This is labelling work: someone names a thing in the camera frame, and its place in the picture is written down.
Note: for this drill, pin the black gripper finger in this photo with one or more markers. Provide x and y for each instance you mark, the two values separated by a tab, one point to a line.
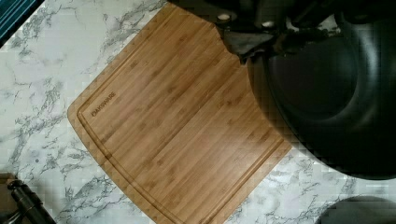
243	34

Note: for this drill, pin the black bowl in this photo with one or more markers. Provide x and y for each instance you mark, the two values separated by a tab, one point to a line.
336	98

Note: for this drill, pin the bamboo cutting board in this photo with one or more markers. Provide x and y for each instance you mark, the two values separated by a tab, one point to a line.
173	122

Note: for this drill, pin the wooden tray with black handle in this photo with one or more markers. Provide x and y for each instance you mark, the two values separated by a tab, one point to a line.
19	204

